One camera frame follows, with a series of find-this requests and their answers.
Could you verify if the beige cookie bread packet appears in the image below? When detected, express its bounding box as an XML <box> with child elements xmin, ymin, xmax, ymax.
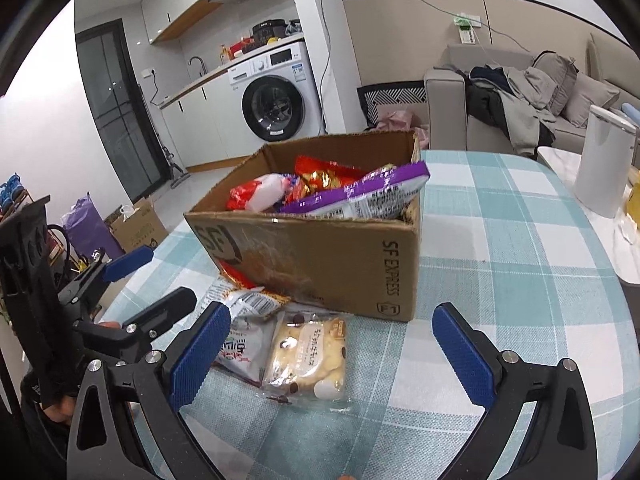
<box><xmin>262</xmin><ymin>308</ymin><xmax>347</xmax><ymax>408</ymax></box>

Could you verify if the red white balloon candy packet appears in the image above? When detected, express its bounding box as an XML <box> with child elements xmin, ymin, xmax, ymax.
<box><xmin>226</xmin><ymin>174</ymin><xmax>292</xmax><ymax>212</ymax></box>

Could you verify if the red crisp snack bag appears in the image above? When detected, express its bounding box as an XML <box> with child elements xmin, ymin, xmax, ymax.
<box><xmin>284</xmin><ymin>155</ymin><xmax>367</xmax><ymax>205</ymax></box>

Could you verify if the white noodle snack bag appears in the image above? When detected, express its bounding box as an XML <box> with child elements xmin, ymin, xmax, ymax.
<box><xmin>194</xmin><ymin>268</ymin><xmax>291</xmax><ymax>320</ymax></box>

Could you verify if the person's left hand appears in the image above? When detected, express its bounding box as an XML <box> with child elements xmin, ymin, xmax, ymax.
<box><xmin>38</xmin><ymin>396</ymin><xmax>76</xmax><ymax>425</ymax></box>

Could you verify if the purple plastic bag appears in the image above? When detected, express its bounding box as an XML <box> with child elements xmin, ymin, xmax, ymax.
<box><xmin>61</xmin><ymin>193</ymin><xmax>124</xmax><ymax>259</ymax></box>

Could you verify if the small cardboard box on floor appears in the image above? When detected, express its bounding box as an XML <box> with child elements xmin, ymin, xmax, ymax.
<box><xmin>105</xmin><ymin>198</ymin><xmax>168</xmax><ymax>252</ymax></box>

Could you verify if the white korean snack packet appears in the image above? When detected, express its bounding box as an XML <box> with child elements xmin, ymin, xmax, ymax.
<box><xmin>214</xmin><ymin>315</ymin><xmax>279</xmax><ymax>387</ymax></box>

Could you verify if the shoe rack with shoes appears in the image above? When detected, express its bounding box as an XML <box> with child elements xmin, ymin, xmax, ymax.
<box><xmin>0</xmin><ymin>174</ymin><xmax>34</xmax><ymax>220</ymax></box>

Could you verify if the SF Express cardboard box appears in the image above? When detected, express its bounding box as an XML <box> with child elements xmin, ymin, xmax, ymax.
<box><xmin>184</xmin><ymin>131</ymin><xmax>421</xmax><ymax>322</ymax></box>

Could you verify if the black glass door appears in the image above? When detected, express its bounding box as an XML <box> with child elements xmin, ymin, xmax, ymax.
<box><xmin>76</xmin><ymin>20</ymin><xmax>170</xmax><ymax>202</ymax></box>

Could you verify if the white marble side table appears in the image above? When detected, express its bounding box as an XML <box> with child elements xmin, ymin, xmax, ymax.
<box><xmin>536</xmin><ymin>145</ymin><xmax>640</xmax><ymax>283</ymax></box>

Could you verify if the purple silver snack bag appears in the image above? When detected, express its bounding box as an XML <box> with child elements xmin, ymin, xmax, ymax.
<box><xmin>279</xmin><ymin>160</ymin><xmax>431</xmax><ymax>220</ymax></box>

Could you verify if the white cylindrical trash bin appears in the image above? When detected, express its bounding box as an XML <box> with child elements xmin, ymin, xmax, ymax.
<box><xmin>574</xmin><ymin>105</ymin><xmax>637</xmax><ymax>219</ymax></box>

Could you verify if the yellow plastic bag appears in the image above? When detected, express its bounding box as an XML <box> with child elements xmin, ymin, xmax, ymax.
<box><xmin>622</xmin><ymin>166</ymin><xmax>640</xmax><ymax>231</ymax></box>

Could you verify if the white front-load washing machine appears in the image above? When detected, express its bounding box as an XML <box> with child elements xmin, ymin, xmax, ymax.
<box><xmin>228</xmin><ymin>39</ymin><xmax>324</xmax><ymax>145</ymax></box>

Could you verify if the pink cloth on floor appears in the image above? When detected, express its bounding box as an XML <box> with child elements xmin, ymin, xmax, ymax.
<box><xmin>375</xmin><ymin>110</ymin><xmax>431</xmax><ymax>150</ymax></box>

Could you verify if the pile of clothes on sofa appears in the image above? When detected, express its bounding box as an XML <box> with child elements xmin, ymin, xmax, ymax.
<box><xmin>465</xmin><ymin>65</ymin><xmax>558</xmax><ymax>157</ymax></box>

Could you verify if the black patterned basket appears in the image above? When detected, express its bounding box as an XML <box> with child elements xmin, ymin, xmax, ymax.
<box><xmin>357</xmin><ymin>79</ymin><xmax>428</xmax><ymax>128</ymax></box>

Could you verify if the black rice cooker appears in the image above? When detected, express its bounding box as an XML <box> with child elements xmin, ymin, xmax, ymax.
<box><xmin>252</xmin><ymin>18</ymin><xmax>288</xmax><ymax>47</ymax></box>

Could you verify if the grey sofa cushion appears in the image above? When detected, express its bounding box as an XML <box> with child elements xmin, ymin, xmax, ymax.
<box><xmin>561</xmin><ymin>72</ymin><xmax>620</xmax><ymax>128</ymax></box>

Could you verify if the grey sofa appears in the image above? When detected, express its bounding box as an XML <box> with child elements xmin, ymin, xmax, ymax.
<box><xmin>424</xmin><ymin>35</ymin><xmax>639</xmax><ymax>158</ymax></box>

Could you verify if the white power strip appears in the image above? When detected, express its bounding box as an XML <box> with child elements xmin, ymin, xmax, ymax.
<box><xmin>454</xmin><ymin>13</ymin><xmax>483</xmax><ymax>44</ymax></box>

